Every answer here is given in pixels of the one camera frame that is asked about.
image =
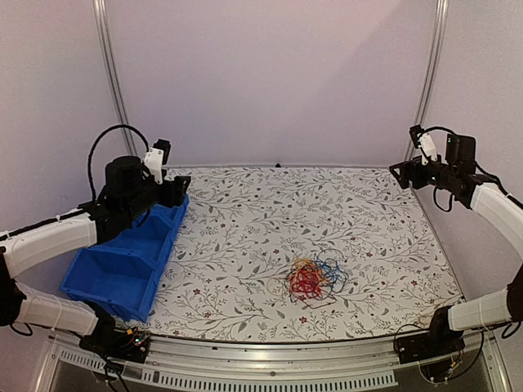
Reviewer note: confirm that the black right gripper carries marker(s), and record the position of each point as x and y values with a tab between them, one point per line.
415	166

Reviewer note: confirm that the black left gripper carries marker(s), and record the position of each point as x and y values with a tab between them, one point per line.
171	189

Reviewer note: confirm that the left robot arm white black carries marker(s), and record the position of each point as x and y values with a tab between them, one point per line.
24	248

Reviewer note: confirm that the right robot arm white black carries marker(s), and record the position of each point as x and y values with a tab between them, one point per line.
492	202

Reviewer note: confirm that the blue plastic divided bin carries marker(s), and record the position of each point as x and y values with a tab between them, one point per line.
122	276

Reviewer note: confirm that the floral patterned table mat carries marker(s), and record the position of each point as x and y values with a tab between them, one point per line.
300	254

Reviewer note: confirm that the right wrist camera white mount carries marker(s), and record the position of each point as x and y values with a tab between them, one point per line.
422	140

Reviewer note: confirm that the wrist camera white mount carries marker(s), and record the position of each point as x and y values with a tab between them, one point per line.
422	140
156	157

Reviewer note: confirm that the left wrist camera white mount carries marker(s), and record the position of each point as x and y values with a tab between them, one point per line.
156	157

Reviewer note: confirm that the right aluminium frame post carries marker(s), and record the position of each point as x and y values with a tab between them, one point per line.
435	50

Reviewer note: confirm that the aluminium frame post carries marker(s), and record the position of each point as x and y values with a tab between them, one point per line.
435	50
109	62

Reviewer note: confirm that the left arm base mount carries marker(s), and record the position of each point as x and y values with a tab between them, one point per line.
131	344

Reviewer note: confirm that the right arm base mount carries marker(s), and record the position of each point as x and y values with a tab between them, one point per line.
422	346

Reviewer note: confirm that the front aluminium rail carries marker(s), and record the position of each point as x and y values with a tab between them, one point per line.
374	364

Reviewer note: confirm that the left aluminium frame post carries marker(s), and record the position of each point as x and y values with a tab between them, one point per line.
109	62

